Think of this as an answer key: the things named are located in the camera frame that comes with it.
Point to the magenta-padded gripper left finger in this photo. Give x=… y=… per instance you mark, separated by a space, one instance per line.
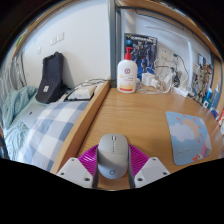
x=75 y=168

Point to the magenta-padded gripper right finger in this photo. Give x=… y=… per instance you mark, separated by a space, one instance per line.
x=151 y=170

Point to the grey computer mouse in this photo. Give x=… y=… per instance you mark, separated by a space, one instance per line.
x=113 y=156

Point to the blue cloud print mouse pad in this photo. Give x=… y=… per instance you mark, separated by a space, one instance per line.
x=188 y=138

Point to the blue white checked pillow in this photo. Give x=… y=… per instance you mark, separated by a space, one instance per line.
x=50 y=131

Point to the silver laptop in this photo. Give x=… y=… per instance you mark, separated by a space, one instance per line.
x=31 y=115

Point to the white flat box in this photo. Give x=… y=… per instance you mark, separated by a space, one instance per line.
x=81 y=92

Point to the white power strip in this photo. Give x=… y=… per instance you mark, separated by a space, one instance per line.
x=181 y=91

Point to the teal blanket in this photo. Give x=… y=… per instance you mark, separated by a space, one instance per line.
x=16 y=103

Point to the white charger block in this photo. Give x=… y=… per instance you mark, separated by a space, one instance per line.
x=147 y=79

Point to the black bag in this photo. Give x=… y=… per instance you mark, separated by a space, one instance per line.
x=51 y=78

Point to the small blue capped tube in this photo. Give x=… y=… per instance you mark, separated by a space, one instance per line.
x=208 y=95

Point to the blue spray bottle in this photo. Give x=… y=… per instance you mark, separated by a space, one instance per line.
x=216 y=96

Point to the beige robot figure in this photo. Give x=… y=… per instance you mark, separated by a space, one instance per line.
x=200 y=85

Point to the white lotion bottle red pump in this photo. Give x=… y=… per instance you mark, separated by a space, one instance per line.
x=127 y=75

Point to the colourful printed box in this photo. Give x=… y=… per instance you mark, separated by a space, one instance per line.
x=205 y=65

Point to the white desk lamp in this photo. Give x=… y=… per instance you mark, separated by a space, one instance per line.
x=190 y=56

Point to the dark blue robot model box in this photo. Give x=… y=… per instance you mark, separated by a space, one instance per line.
x=145 y=50

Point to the white wall outlet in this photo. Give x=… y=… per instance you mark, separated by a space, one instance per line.
x=165 y=54

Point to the white wall switch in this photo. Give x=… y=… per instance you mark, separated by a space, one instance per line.
x=57 y=38

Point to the grey metal frame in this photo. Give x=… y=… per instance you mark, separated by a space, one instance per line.
x=113 y=40

